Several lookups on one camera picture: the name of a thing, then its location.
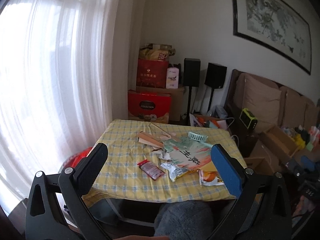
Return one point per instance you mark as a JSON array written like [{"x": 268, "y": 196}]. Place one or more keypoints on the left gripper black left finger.
[{"x": 88, "y": 169}]

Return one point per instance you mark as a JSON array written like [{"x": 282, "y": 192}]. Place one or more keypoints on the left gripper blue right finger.
[{"x": 228, "y": 168}]

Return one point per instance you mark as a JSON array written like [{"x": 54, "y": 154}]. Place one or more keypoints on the painted paper hand fan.
[{"x": 189, "y": 153}]

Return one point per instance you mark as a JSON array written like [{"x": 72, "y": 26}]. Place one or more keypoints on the brown wooden folding fan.
[{"x": 148, "y": 139}]

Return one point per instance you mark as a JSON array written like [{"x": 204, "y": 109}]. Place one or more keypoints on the orange yellow chip bag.
[{"x": 207, "y": 178}]

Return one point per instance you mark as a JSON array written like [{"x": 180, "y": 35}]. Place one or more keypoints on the mint green handheld fan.
[{"x": 199, "y": 138}]

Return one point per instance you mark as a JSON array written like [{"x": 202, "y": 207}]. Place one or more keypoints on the green portable radio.
[{"x": 248, "y": 119}]

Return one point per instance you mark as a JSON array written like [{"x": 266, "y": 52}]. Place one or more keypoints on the cardboard tray on sofa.
[{"x": 279, "y": 143}]

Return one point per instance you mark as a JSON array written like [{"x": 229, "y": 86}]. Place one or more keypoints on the silver snack packet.
[{"x": 174, "y": 170}]

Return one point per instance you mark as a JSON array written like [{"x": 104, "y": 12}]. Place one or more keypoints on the grey fleece sleeve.
[{"x": 184, "y": 220}]

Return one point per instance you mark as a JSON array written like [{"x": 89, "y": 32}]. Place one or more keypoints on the red snack packet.
[{"x": 150, "y": 169}]

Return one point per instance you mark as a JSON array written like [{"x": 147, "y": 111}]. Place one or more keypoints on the pink handheld fan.
[{"x": 166, "y": 136}]

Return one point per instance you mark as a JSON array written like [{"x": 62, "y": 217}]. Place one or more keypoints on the brown sofa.
[{"x": 298, "y": 118}]

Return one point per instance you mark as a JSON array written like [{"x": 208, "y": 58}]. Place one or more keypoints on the beige sofa pillow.
[{"x": 263, "y": 101}]

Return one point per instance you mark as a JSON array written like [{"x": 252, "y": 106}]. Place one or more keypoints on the brown carton under bags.
[{"x": 176, "y": 100}]

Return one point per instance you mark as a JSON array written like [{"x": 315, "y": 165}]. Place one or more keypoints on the red chocolate gift box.
[{"x": 148, "y": 106}]

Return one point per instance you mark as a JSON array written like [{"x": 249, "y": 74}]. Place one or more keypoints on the right black speaker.
[{"x": 215, "y": 76}]

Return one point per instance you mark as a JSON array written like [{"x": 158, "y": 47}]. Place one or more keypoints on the black speaker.
[
  {"x": 215, "y": 76},
  {"x": 191, "y": 72}
]

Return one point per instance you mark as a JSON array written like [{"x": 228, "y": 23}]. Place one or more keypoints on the left black speaker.
[{"x": 191, "y": 72}]

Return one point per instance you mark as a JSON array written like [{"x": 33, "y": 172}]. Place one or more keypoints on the pink tissue box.
[{"x": 172, "y": 78}]

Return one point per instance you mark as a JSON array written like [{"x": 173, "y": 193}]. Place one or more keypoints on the red tea gift bag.
[{"x": 152, "y": 73}]

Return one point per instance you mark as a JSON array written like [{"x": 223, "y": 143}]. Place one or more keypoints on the white sheer curtain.
[{"x": 66, "y": 67}]

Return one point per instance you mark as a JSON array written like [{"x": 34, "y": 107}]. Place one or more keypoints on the brown paper bag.
[{"x": 156, "y": 52}]

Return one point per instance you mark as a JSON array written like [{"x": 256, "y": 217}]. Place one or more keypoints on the framed ink painting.
[{"x": 275, "y": 25}]

